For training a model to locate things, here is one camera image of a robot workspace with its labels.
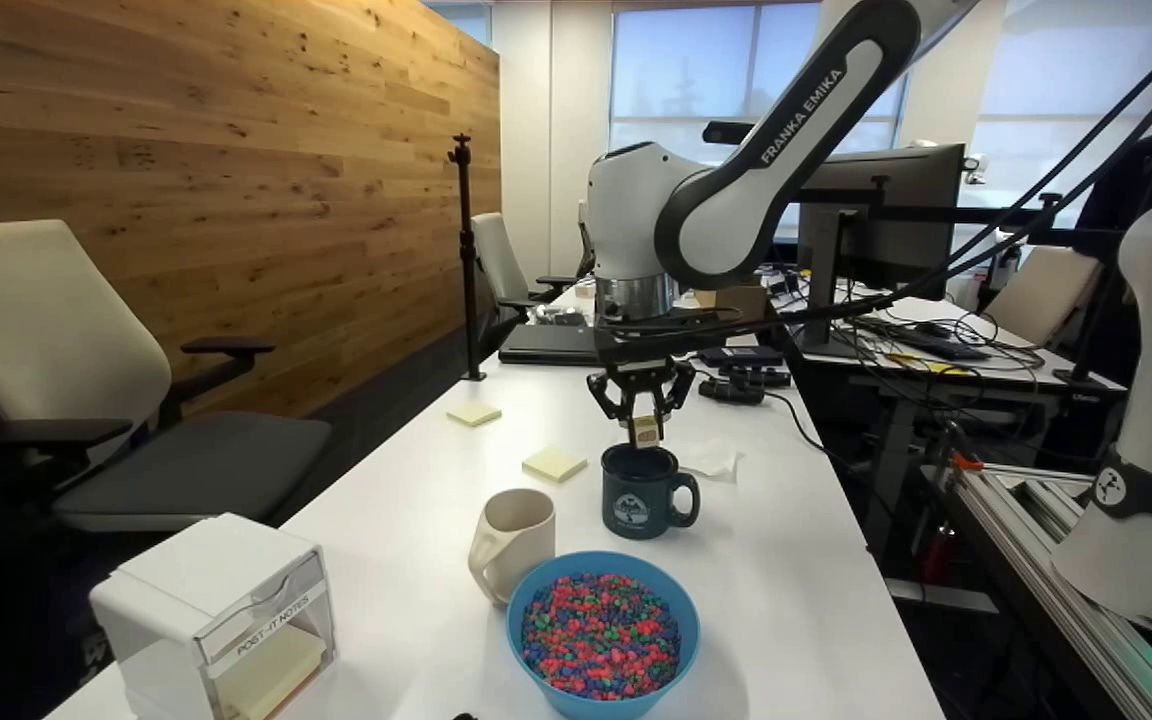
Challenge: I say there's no black camera tripod stand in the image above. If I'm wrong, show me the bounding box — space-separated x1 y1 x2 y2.
448 132 485 379

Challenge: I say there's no aluminium rail frame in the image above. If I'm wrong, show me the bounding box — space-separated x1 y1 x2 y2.
941 461 1152 720

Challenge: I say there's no white napkin dispenser box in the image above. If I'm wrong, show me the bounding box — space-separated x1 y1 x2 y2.
89 513 334 720

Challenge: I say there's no black device on table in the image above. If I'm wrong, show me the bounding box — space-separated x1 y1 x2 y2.
699 347 792 404

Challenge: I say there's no grey office chair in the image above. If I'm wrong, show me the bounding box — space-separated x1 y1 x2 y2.
0 220 331 534

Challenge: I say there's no blue bowl with beads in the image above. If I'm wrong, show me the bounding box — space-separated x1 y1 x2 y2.
508 552 699 720

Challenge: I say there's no beige ceramic cup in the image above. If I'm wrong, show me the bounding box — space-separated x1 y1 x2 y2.
468 489 554 609

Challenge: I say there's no black laptop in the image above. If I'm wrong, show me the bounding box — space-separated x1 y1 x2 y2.
501 323 597 370

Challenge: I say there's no dark green mug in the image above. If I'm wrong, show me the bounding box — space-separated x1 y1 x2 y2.
598 446 699 541

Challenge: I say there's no black computer monitor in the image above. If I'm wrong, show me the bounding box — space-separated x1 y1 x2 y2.
797 146 963 309

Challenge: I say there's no small wooden block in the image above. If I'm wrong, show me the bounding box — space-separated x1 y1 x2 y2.
631 418 665 449

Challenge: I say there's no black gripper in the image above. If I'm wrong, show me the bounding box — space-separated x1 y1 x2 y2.
587 277 697 426

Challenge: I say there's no yellow sticky note pad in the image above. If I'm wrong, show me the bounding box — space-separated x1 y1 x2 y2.
525 449 587 486

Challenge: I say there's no white crumpled tissue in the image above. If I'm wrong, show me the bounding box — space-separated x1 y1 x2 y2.
679 446 739 481

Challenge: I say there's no white chair in background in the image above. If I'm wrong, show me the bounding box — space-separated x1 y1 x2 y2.
473 213 575 329

